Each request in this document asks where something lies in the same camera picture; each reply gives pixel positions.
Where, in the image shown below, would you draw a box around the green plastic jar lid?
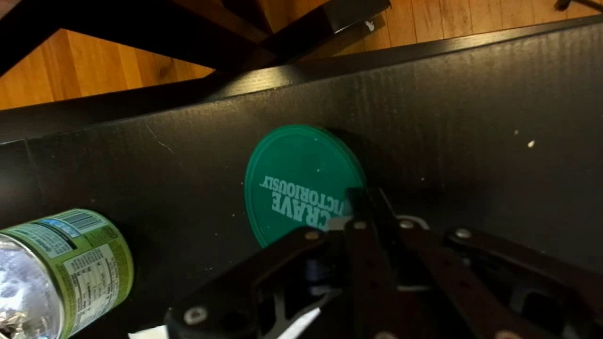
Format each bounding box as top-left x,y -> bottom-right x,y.
244,122 -> 370,250

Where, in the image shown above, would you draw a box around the black tripod stand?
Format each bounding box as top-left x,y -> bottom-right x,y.
0,0 -> 392,80

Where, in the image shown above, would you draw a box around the glass jar with green label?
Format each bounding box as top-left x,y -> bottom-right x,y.
0,206 -> 136,339

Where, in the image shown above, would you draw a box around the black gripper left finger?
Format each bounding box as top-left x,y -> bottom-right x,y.
166,186 -> 379,339

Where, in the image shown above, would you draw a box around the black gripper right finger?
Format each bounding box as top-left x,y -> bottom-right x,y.
370,186 -> 603,339

